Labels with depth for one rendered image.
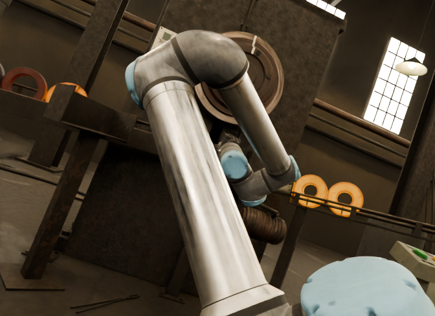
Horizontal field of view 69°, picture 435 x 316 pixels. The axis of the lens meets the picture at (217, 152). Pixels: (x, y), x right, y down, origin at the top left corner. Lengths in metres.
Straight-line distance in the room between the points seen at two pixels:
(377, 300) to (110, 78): 7.70
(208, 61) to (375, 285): 0.51
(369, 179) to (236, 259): 9.02
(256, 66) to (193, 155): 1.08
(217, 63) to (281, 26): 1.29
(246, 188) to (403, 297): 0.75
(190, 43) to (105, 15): 3.81
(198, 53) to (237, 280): 0.45
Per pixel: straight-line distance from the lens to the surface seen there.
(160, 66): 0.71
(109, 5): 4.54
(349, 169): 9.13
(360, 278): 0.49
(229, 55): 0.73
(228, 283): 0.51
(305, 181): 1.57
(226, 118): 1.59
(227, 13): 1.91
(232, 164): 1.07
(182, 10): 1.88
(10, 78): 1.73
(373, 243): 3.90
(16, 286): 1.36
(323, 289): 0.49
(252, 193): 1.12
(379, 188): 9.67
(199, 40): 0.71
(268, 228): 1.49
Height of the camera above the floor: 0.59
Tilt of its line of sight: 5 degrees up
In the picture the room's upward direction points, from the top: 21 degrees clockwise
